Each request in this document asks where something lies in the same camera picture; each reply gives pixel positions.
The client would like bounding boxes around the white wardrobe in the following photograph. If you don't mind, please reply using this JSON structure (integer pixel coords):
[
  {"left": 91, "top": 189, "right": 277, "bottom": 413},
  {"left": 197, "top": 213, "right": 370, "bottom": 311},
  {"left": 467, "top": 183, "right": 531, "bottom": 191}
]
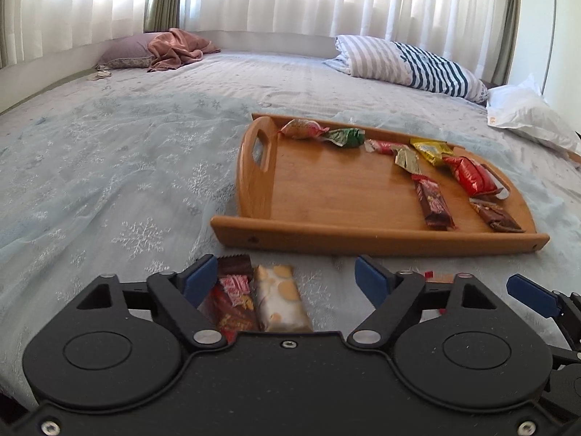
[{"left": 513, "top": 0, "right": 581, "bottom": 139}]

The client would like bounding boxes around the pink snack packet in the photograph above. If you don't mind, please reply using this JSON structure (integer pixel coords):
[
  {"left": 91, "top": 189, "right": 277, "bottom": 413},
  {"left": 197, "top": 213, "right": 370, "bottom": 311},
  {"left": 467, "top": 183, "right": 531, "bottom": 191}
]
[{"left": 278, "top": 118, "right": 330, "bottom": 141}]

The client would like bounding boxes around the pink cloth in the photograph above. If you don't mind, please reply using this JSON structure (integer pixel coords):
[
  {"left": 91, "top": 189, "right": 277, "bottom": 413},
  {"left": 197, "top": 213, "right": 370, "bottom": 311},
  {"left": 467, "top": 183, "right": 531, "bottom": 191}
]
[{"left": 146, "top": 28, "right": 222, "bottom": 73}]

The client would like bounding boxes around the cream biscuit packet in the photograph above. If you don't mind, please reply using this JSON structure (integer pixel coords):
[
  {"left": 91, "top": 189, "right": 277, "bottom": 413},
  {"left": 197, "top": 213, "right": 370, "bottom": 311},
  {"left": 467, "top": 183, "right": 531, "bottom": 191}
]
[{"left": 252, "top": 264, "right": 315, "bottom": 334}]

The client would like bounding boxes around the red and brown snack packet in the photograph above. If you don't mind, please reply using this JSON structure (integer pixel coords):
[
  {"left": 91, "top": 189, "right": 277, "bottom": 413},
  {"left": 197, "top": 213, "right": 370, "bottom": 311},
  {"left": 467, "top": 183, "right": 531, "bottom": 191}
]
[{"left": 198, "top": 282, "right": 260, "bottom": 343}]

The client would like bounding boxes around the pale blue snowflake blanket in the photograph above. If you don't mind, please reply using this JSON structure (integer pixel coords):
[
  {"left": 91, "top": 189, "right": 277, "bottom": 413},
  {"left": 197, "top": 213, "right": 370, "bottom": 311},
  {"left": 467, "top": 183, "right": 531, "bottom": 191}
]
[{"left": 0, "top": 95, "right": 581, "bottom": 419}]

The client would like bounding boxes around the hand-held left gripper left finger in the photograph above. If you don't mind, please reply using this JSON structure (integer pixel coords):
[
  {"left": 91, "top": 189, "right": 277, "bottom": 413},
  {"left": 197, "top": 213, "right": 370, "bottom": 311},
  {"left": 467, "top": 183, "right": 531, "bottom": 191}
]
[{"left": 76, "top": 255, "right": 228, "bottom": 351}]

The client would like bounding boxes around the gold snack packet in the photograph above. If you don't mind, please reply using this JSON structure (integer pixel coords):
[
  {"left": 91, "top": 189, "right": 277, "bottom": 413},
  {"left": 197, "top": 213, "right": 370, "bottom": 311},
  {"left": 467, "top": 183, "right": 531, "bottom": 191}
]
[{"left": 393, "top": 145, "right": 424, "bottom": 176}]

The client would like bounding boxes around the dark brown snack packet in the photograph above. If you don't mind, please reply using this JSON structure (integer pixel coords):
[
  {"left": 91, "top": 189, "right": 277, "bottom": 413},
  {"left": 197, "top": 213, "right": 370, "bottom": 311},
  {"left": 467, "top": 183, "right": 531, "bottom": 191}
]
[{"left": 217, "top": 254, "right": 253, "bottom": 279}]

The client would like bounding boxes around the red biscuit packet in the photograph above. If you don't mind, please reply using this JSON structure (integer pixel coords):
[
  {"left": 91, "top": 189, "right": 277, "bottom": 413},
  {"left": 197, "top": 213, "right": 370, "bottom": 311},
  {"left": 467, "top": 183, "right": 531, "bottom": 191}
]
[{"left": 363, "top": 138, "right": 411, "bottom": 156}]

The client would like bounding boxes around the shiny red snack packet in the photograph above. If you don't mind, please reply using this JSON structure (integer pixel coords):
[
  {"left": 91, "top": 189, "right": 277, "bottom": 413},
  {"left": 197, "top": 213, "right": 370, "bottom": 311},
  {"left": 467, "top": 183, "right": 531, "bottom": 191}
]
[{"left": 442, "top": 155, "right": 501, "bottom": 199}]

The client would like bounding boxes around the white pillow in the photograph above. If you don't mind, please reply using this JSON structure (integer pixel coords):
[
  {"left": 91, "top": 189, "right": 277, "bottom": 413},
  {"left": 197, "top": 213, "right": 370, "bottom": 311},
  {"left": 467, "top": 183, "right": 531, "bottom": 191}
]
[{"left": 485, "top": 73, "right": 581, "bottom": 155}]

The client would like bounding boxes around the long brown chocolate bar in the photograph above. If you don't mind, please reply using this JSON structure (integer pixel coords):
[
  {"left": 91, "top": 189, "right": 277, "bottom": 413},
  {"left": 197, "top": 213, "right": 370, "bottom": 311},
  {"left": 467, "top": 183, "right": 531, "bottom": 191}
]
[{"left": 411, "top": 174, "right": 456, "bottom": 232}]

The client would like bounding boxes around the yellow snack packet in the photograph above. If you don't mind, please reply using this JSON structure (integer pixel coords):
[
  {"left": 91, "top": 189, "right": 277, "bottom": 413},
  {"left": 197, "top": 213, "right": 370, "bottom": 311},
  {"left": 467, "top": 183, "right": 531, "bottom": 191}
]
[{"left": 410, "top": 138, "right": 455, "bottom": 167}]

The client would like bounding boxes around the bed with grey sheet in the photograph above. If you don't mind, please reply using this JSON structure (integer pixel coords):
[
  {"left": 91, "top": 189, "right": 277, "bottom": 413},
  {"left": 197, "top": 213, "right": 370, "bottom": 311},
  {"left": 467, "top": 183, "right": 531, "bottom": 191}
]
[{"left": 0, "top": 49, "right": 581, "bottom": 419}]

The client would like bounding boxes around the purple pillow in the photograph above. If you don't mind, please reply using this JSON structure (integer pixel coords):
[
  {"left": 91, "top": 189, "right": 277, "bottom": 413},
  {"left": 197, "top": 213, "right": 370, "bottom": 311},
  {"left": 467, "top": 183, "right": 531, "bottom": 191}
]
[{"left": 94, "top": 33, "right": 157, "bottom": 70}]

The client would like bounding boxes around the green snack packet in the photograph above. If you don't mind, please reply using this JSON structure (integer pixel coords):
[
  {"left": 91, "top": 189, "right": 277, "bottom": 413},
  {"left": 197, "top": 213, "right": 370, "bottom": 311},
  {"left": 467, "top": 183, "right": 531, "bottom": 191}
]
[{"left": 321, "top": 127, "right": 366, "bottom": 150}]

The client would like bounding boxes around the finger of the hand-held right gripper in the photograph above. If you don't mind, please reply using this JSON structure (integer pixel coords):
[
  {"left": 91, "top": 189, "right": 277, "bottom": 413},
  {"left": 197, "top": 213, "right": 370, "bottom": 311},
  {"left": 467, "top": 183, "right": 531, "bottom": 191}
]
[{"left": 506, "top": 274, "right": 564, "bottom": 319}]

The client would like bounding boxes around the short brown snack packet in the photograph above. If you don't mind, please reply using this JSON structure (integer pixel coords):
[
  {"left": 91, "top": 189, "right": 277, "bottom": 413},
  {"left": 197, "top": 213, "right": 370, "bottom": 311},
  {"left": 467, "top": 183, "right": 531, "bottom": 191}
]
[{"left": 469, "top": 197, "right": 527, "bottom": 234}]

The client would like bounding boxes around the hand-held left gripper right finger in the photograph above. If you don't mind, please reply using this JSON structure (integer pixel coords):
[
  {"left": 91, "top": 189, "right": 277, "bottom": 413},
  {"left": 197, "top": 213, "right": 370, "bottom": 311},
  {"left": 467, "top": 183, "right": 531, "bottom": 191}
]
[{"left": 347, "top": 255, "right": 496, "bottom": 351}]

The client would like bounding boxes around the wooden tray with handles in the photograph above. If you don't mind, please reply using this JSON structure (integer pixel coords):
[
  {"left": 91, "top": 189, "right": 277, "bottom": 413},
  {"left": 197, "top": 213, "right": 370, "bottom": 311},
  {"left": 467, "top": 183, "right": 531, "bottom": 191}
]
[{"left": 210, "top": 113, "right": 551, "bottom": 258}]

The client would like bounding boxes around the striped pillow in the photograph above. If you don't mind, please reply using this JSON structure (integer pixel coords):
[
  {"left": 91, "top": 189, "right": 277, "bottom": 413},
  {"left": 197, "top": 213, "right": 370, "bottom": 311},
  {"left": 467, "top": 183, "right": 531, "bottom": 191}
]
[{"left": 322, "top": 35, "right": 490, "bottom": 104}]

